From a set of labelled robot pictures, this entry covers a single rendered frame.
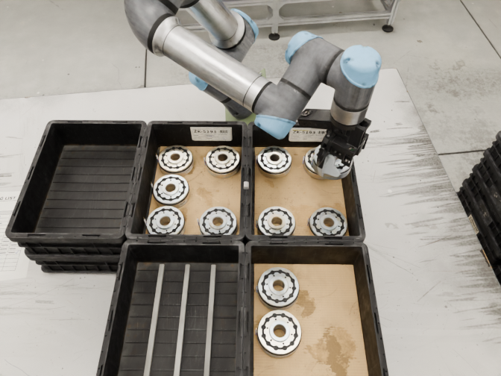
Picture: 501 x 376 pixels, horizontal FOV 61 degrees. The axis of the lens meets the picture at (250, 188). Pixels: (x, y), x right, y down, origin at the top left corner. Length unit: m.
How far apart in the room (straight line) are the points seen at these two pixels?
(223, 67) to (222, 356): 0.65
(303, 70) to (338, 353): 0.64
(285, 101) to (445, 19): 2.86
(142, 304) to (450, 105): 2.31
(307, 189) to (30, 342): 0.87
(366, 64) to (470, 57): 2.56
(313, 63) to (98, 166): 0.77
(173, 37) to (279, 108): 0.28
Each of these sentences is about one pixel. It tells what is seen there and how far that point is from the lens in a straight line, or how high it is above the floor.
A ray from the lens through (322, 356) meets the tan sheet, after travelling 1.06.
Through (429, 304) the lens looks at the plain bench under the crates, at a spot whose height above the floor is 0.70.
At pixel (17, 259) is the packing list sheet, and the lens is 1.45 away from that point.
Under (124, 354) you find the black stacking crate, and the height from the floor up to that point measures 0.83.
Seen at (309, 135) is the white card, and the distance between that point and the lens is 1.31.
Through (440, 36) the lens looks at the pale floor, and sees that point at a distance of 3.47.
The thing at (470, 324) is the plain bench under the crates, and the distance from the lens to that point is 1.35.
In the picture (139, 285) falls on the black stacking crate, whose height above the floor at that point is 0.83.
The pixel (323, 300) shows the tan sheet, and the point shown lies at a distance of 1.10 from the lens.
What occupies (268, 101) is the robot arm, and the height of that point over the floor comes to 1.25.
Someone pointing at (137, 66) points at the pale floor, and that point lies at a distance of 3.02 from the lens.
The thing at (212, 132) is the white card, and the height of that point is 0.90.
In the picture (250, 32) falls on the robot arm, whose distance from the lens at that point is 1.39.
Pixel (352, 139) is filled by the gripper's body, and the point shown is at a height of 1.16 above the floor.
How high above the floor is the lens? 1.86
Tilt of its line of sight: 55 degrees down
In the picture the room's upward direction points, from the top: straight up
